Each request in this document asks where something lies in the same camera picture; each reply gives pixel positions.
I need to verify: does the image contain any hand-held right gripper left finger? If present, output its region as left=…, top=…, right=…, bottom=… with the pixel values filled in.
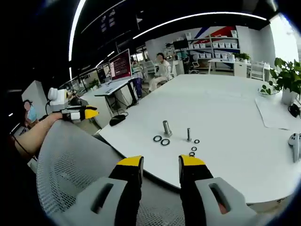
left=53, top=155, right=144, bottom=226

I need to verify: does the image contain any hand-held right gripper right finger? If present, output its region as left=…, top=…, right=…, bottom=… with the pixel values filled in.
left=178, top=154, right=263, bottom=226

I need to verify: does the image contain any large threaded stud bolt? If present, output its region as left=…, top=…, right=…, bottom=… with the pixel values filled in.
left=162, top=120, right=173, bottom=137

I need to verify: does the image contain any black computer mouse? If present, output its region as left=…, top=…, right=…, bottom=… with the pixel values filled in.
left=109, top=115, right=127, bottom=126

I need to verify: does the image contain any white office desk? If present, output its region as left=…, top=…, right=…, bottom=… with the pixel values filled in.
left=94, top=77, right=140, bottom=111

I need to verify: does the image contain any grey mesh office chair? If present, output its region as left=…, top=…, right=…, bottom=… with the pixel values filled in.
left=35, top=120, right=189, bottom=226

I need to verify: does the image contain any computer monitor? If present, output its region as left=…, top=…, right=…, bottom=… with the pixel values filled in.
left=108, top=48, right=132, bottom=81

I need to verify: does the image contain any ceiling light strip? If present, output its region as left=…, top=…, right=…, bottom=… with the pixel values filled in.
left=69, top=0, right=87, bottom=62
left=132, top=12, right=268, bottom=40

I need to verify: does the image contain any white paper sheet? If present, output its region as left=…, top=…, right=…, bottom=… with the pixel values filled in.
left=255, top=96, right=290, bottom=130

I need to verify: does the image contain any white game controller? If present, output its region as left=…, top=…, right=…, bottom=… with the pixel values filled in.
left=288, top=133, right=301, bottom=163

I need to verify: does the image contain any small plant in glass bowl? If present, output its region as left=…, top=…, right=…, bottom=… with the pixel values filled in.
left=258, top=81, right=279, bottom=96

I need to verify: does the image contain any small black device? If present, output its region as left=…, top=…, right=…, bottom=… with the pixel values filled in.
left=288, top=103, right=301, bottom=118

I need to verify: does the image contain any shelf with white bins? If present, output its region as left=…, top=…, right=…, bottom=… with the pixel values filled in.
left=185, top=30, right=241, bottom=60

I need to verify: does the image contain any potted green plant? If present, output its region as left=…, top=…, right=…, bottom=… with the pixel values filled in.
left=270, top=57, right=301, bottom=106

